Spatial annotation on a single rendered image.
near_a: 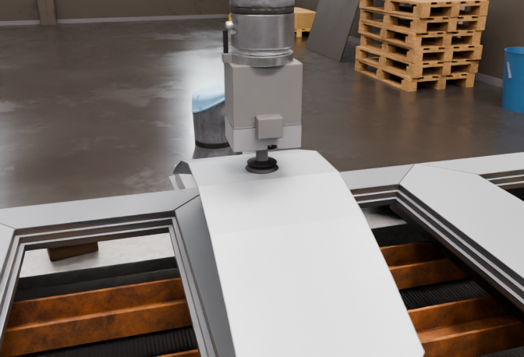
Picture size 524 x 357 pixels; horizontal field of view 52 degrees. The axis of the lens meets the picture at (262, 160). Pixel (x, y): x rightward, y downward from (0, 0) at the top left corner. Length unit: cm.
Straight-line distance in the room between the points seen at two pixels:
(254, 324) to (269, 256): 8
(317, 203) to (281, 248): 8
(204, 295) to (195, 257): 10
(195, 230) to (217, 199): 29
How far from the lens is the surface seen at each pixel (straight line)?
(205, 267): 81
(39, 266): 122
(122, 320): 96
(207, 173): 68
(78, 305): 103
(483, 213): 103
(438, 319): 100
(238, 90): 63
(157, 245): 122
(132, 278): 120
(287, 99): 64
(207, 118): 137
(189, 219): 95
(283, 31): 62
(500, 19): 623
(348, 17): 729
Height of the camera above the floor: 127
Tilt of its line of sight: 21 degrees down
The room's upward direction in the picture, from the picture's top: straight up
